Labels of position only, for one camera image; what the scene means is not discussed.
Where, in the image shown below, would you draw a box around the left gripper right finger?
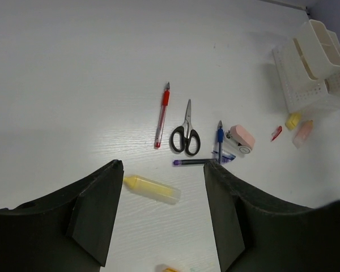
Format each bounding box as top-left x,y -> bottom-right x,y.
203,161 -> 340,271

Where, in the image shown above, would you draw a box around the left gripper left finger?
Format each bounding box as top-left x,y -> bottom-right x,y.
0,160 -> 124,271

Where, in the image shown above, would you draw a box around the red pen cap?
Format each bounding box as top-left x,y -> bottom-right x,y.
271,126 -> 283,141

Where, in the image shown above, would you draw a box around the blue gel pen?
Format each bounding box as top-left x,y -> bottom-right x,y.
217,121 -> 224,164

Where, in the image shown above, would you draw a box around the black handled scissors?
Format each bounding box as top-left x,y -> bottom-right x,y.
170,99 -> 201,156

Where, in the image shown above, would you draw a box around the red gel pen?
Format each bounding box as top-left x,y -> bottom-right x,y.
154,82 -> 170,149

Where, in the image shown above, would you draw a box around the white perforated organizer basket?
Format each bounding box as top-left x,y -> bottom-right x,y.
273,19 -> 340,114

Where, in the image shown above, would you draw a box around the clear blue pen cap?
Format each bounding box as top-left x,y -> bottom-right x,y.
212,150 -> 236,165

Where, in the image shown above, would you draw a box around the yellow highlighter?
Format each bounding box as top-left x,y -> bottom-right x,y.
123,175 -> 181,205

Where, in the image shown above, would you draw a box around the orange highlighter cap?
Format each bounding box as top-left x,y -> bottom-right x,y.
155,264 -> 180,272

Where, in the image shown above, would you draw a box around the pink mini stapler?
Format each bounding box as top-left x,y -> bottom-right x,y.
224,124 -> 256,155

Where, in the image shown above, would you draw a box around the pink highlighter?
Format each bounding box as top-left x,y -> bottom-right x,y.
292,120 -> 313,148

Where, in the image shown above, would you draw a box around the yellow highlighter cap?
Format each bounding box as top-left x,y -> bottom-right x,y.
285,112 -> 301,131

